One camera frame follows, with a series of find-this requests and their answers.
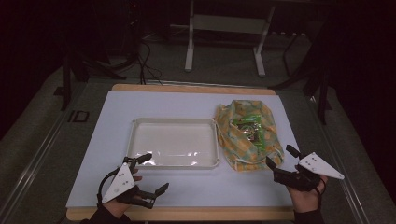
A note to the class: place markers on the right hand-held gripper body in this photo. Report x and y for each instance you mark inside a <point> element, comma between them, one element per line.
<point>317,166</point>

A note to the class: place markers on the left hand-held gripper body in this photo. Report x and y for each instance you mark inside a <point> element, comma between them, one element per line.
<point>120,185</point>

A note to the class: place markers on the white plastic tray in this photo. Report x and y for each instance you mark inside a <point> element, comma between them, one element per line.
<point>174,143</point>

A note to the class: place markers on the yellow green patterned cloth bag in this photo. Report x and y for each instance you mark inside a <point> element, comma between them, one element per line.
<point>239,149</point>

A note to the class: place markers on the green plastic packet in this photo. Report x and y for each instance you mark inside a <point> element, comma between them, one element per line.
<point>249,119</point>

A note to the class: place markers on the person's left hand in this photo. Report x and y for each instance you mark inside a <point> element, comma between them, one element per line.
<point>116,207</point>

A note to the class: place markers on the person's right hand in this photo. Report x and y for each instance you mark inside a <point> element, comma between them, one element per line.
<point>306,200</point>

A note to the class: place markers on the pale blue table mat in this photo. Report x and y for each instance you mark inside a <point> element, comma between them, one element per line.
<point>174,102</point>

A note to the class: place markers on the black tripod stand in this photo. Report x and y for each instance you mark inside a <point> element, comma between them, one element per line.
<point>66,81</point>
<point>322,93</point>

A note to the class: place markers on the white metal stand frame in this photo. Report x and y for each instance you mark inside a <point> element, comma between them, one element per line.
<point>224,23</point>

